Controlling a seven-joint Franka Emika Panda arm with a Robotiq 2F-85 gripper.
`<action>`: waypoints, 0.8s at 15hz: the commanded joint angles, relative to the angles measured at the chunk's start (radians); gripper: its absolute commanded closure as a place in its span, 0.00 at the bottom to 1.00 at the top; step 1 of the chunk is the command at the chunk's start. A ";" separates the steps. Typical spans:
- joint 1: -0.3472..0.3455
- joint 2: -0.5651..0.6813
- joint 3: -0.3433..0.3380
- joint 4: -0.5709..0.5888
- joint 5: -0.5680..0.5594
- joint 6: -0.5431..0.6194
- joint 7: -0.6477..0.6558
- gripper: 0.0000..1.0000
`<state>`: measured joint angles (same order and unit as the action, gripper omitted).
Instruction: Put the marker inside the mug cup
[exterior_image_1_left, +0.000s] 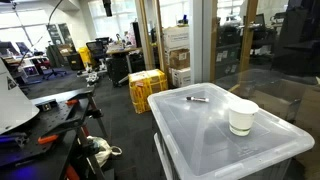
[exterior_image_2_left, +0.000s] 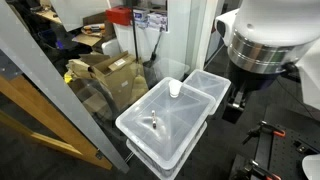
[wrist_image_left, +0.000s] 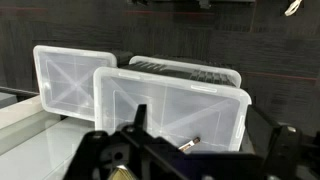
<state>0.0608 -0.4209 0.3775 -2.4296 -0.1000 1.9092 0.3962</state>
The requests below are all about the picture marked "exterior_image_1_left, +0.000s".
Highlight brown and white marker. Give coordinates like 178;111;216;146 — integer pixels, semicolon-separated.
186;97;209;102

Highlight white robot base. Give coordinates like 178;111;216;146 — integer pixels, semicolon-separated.
0;61;40;134

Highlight white paper cup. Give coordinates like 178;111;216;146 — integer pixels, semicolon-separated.
229;99;259;136

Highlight yellow wrapped box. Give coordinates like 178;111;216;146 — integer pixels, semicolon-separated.
129;69;168;114

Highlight wooden desk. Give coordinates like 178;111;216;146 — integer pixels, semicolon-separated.
106;48;141;87

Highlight stacked cardboard boxes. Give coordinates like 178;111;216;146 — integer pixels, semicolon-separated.
163;27;190;87

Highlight black office chair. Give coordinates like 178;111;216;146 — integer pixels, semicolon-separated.
86;41;106;70

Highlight white plastic bag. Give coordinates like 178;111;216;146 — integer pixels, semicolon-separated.
87;136;122;167

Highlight yellow bin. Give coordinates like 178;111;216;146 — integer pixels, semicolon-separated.
78;47;93;68

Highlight black perforated work table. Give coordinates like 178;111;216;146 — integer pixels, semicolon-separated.
0;88;105;180

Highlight orange handled clamp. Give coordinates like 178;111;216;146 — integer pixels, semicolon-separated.
65;99;78;106
37;135;59;145

